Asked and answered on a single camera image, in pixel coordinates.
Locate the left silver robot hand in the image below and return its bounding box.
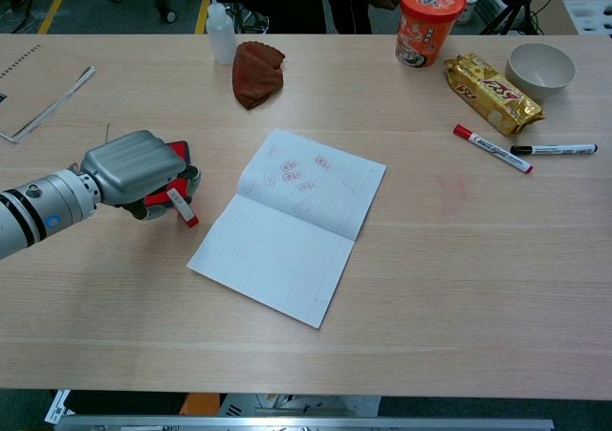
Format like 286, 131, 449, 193
79, 130, 202, 222

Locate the small red white stamp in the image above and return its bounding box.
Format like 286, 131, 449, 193
165, 187, 200, 228

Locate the red ink stamp pad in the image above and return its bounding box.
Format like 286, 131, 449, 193
142, 139, 194, 208

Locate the open lined notebook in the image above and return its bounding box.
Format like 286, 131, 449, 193
186, 128, 387, 331

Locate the brown cloth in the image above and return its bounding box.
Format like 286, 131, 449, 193
231, 40, 287, 111

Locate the white squeeze bottle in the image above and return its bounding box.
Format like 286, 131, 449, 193
175, 0, 239, 65

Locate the person in dark clothes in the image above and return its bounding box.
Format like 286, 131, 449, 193
200, 0, 402, 35

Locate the orange instant noodle cup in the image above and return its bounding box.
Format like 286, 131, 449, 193
394, 0, 468, 68

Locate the red cap whiteboard marker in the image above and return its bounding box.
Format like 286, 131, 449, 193
452, 123, 535, 175

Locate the gold snack packet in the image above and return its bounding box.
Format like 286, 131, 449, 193
443, 53, 545, 138

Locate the small white bottle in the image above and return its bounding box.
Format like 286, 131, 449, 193
456, 0, 479, 26

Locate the black tripod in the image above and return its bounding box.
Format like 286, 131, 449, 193
479, 0, 546, 36

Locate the beige bowl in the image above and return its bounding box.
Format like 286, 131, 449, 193
505, 42, 577, 100

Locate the black cap whiteboard marker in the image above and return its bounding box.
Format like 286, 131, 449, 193
509, 143, 599, 157

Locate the aluminium rail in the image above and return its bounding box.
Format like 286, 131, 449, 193
55, 416, 556, 431

